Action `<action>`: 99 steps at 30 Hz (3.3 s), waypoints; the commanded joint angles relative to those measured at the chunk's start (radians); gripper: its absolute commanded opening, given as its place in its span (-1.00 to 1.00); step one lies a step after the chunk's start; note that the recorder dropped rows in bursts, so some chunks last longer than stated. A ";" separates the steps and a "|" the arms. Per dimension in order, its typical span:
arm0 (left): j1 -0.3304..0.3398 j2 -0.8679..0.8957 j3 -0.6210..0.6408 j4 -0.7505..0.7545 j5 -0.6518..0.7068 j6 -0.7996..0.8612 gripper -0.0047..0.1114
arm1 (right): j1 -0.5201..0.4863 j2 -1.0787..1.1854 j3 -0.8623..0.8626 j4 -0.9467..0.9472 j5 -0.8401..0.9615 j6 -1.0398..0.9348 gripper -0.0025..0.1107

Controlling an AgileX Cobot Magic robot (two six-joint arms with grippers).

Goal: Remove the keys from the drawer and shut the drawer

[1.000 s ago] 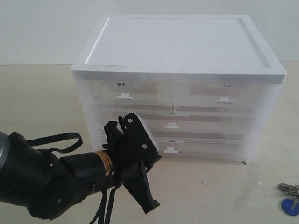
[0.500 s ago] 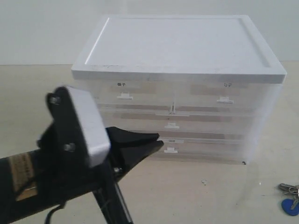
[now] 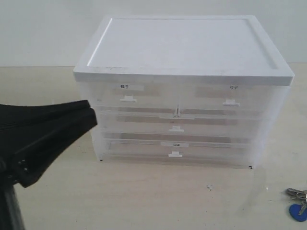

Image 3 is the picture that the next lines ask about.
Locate keys with blue tag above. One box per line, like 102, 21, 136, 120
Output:
285, 188, 307, 222

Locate clear wide drawer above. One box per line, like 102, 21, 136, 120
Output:
98, 132, 263, 165
97, 110, 272, 138

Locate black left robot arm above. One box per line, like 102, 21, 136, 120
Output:
0, 100, 97, 230

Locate white plastic drawer cabinet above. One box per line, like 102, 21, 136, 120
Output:
73, 15, 295, 169

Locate clear bottom wide drawer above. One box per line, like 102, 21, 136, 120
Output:
98, 132, 263, 165

